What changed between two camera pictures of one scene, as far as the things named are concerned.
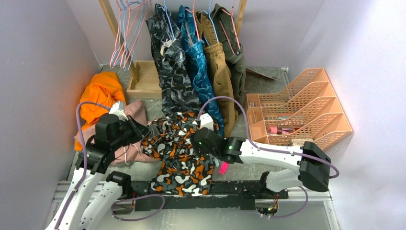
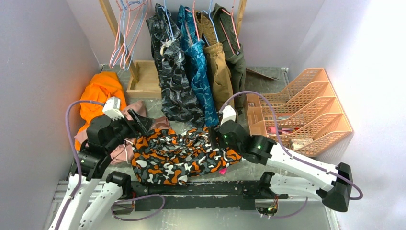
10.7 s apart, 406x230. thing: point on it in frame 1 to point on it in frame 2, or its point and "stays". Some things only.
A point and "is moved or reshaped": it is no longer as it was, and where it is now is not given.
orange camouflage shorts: x=171 y=141 is moved or reshaped
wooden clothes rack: x=144 y=81 stays
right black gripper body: x=202 y=149 to x=223 y=143
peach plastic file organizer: x=305 y=110 stays
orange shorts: x=103 y=88 stays
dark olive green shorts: x=226 y=24 stays
